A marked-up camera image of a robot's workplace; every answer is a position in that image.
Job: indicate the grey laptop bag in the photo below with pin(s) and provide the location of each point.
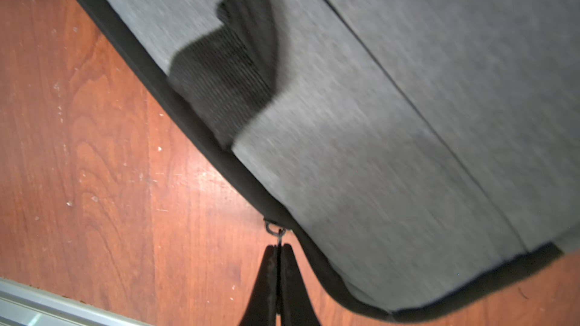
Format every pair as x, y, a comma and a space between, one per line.
425, 153

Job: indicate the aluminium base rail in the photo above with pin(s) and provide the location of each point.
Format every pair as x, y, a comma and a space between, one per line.
25, 305

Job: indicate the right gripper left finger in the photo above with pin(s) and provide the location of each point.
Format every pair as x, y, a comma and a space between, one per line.
261, 309

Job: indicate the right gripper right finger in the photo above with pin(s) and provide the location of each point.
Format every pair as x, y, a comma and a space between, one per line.
294, 305

